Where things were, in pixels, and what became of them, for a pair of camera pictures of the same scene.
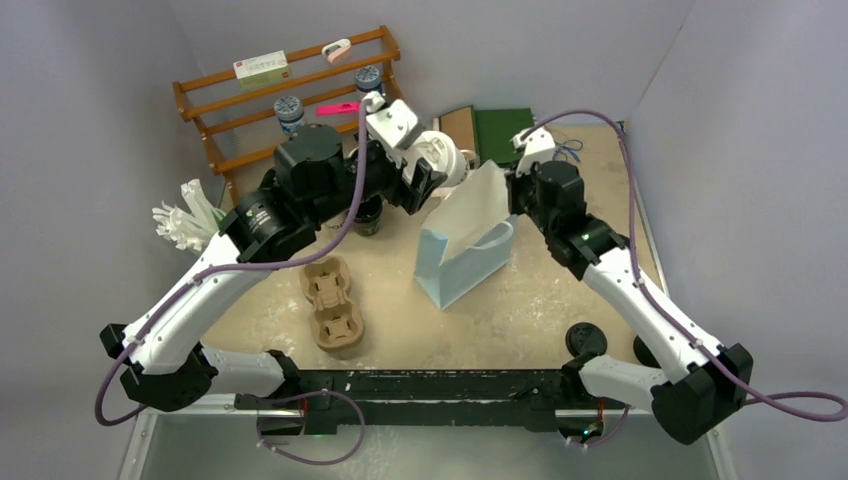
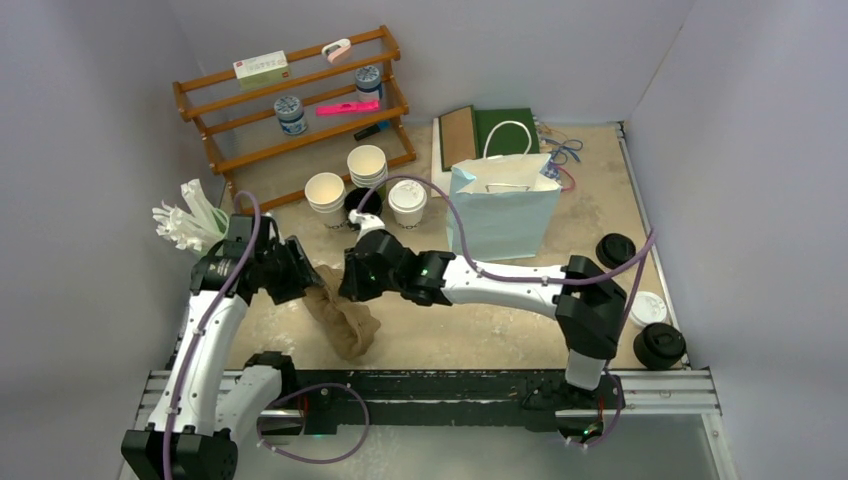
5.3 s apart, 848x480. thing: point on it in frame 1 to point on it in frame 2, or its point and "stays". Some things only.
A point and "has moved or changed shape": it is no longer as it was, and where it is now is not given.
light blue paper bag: [467, 238] has moved or changed shape
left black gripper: [409, 193] to [300, 276]
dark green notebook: [494, 130] stays
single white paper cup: [441, 152] has moved or changed shape
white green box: [262, 69] stays
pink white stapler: [337, 50] stays
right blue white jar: [367, 80] stays
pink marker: [342, 107] stays
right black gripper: [515, 184] to [354, 287]
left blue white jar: [290, 112] stays
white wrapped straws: [193, 229] stays
